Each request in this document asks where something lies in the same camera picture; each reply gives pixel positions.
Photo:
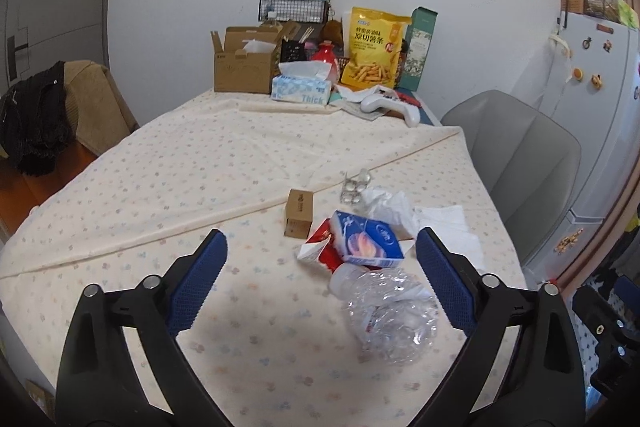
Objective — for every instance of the white hanging tote bag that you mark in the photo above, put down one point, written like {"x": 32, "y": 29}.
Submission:
{"x": 557, "y": 72}

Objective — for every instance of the red tube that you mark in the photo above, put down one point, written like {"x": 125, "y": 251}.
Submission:
{"x": 406, "y": 97}

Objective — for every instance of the small dark fridge magnet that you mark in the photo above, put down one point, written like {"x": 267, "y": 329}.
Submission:
{"x": 587, "y": 41}

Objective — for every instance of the brown plush toy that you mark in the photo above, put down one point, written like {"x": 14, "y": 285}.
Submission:
{"x": 332, "y": 32}

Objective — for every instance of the brown upholstered chair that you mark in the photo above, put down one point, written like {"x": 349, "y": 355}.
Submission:
{"x": 95, "y": 107}

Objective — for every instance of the burger fridge magnet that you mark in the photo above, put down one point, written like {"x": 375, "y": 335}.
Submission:
{"x": 577, "y": 73}

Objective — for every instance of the small brown cardboard box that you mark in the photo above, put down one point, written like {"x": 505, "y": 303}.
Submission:
{"x": 298, "y": 212}

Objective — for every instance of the open brown cardboard box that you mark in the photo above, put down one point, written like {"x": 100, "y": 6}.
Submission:
{"x": 240, "y": 72}

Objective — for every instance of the floral cream tablecloth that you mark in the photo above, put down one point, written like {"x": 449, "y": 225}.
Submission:
{"x": 200, "y": 167}

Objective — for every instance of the clear plastic blister pack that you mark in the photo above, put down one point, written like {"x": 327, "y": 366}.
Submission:
{"x": 356, "y": 187}

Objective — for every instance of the printed paper sheet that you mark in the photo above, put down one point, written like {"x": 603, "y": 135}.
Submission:
{"x": 352, "y": 107}

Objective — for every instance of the blue white tissue box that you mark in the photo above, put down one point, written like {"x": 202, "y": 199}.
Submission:
{"x": 300, "y": 93}

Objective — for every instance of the small brown red fridge magnet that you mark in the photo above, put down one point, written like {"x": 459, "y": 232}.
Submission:
{"x": 607, "y": 44}

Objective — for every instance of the white game controller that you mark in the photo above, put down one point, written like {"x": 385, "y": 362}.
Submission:
{"x": 380, "y": 103}

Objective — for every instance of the white tissue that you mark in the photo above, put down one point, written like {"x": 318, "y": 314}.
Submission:
{"x": 387, "y": 207}

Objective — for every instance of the yellow brown fridge magnet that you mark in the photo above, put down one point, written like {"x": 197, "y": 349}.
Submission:
{"x": 595, "y": 82}

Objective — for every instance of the red plastic basket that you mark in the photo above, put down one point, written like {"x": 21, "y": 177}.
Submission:
{"x": 342, "y": 68}

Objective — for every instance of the white napkin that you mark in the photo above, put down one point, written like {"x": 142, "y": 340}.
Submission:
{"x": 442, "y": 217}

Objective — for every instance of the brown woven basket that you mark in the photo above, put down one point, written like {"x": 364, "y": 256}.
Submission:
{"x": 571, "y": 4}

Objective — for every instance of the red white vase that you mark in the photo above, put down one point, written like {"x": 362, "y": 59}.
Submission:
{"x": 322, "y": 54}

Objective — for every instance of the tall green floral box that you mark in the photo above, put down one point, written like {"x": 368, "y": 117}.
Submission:
{"x": 419, "y": 52}

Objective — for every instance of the yellow snack bag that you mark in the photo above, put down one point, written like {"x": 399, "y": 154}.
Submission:
{"x": 372, "y": 42}

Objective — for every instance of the torn red white carton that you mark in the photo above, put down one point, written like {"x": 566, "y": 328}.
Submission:
{"x": 320, "y": 251}

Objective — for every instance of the red printed can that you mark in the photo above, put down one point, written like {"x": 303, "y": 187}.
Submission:
{"x": 401, "y": 64}

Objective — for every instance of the gold cluster fridge magnet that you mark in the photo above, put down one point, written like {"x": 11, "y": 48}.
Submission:
{"x": 567, "y": 239}

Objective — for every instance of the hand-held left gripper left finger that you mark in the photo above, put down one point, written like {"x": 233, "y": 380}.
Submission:
{"x": 200, "y": 277}

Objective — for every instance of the grey shell chair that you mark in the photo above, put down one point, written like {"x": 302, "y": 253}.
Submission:
{"x": 520, "y": 157}

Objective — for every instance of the black pen holder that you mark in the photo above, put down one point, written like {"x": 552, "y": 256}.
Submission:
{"x": 292, "y": 52}

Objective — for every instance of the white fridge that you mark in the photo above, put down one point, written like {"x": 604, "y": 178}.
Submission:
{"x": 600, "y": 117}

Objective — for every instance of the crushed clear plastic bottle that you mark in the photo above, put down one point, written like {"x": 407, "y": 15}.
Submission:
{"x": 390, "y": 317}

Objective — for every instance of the light green box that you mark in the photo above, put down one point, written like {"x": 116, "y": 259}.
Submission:
{"x": 629, "y": 14}

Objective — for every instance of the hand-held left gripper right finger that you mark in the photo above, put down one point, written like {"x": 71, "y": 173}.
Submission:
{"x": 442, "y": 277}

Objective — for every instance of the black clothing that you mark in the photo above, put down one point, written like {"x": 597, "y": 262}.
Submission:
{"x": 35, "y": 117}

